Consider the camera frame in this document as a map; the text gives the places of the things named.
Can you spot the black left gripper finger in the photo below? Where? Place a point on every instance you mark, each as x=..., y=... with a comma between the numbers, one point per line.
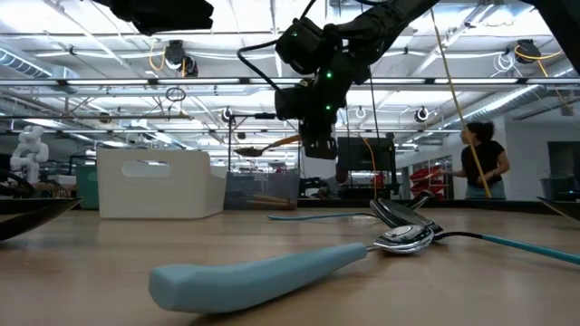
x=163, y=13

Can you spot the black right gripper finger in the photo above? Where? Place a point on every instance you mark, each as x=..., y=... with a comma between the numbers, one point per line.
x=319, y=142

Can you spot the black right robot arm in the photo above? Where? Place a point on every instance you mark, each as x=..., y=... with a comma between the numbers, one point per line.
x=385, y=18

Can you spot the black background robot arm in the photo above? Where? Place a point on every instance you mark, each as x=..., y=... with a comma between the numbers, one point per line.
x=312, y=185

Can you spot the white building column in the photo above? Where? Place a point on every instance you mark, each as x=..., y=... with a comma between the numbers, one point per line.
x=324, y=167

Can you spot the black monitor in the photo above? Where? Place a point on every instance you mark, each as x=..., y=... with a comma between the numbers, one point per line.
x=362, y=154

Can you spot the grey transparent plastic bin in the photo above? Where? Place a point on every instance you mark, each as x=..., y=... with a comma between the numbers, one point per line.
x=276, y=185

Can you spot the red storage bin rack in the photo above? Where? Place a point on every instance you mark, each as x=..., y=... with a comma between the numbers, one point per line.
x=426, y=179

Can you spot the white plastic bin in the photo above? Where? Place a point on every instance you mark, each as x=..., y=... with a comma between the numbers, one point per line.
x=181, y=190

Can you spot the person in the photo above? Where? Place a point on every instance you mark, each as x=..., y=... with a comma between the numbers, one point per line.
x=485, y=158

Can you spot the teal plastic bin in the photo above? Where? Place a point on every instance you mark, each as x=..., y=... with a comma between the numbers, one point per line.
x=87, y=185

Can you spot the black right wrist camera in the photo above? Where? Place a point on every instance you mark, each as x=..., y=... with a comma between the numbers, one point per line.
x=301, y=45

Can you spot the black station frame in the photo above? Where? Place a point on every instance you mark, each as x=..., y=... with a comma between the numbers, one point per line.
x=265, y=116

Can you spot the black aluminium table frame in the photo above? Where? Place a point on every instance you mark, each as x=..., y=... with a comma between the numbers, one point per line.
x=512, y=204

